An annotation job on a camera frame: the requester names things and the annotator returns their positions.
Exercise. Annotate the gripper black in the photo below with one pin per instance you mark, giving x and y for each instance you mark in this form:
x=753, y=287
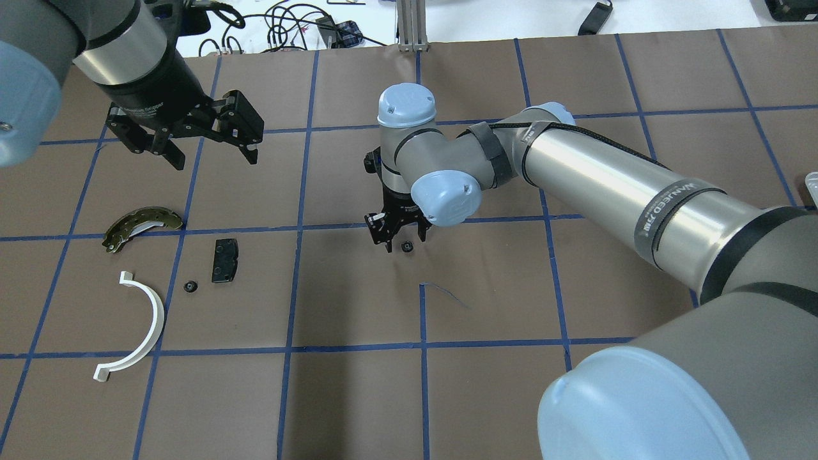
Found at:
x=397, y=211
x=155, y=86

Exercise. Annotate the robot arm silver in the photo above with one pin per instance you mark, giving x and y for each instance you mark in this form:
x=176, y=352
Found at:
x=733, y=379
x=41, y=41

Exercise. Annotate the black brake pad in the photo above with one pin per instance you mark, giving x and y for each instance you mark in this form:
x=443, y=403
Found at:
x=225, y=260

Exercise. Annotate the olive brake shoe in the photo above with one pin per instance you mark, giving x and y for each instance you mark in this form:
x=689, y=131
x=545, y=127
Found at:
x=136, y=222

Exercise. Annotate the black power adapter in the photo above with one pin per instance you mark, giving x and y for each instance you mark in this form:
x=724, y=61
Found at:
x=596, y=18

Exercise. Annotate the aluminium frame post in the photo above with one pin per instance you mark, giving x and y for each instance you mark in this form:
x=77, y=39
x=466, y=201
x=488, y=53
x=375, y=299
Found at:
x=411, y=26

